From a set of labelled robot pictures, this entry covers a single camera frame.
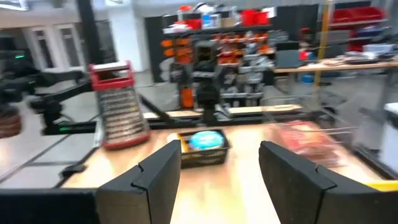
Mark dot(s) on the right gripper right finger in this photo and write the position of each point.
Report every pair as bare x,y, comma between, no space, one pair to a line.
304,193

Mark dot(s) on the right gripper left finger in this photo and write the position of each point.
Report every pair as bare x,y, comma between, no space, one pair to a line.
149,193

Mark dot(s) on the red snack packet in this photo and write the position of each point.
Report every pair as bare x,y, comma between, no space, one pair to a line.
308,143

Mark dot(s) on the blue frosted donut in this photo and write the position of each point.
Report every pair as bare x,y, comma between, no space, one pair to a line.
206,140

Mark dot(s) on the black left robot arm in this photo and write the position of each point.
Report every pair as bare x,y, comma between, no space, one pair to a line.
206,93

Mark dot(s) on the black background robot arm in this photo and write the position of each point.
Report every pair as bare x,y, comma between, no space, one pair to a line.
18,71

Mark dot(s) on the black plastic basket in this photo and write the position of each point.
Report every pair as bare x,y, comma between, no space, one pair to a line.
205,158

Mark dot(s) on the clear plastic container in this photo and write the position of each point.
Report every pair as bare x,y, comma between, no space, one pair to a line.
348,130

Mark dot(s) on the red box grater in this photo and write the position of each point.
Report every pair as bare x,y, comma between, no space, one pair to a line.
121,118

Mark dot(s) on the white trash can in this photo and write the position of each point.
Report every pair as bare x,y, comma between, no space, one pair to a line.
390,140

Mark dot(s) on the wooden workbench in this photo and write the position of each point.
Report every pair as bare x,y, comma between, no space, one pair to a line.
342,66

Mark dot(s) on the yellow vertical pole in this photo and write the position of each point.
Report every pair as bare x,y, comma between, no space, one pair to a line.
321,46

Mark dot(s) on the storage shelf with colourful bins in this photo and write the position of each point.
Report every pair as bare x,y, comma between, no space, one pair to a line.
242,43

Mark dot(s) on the red storage bins rack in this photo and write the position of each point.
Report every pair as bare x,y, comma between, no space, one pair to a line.
357,14

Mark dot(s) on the black vertical post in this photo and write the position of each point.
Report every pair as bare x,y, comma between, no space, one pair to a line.
90,31

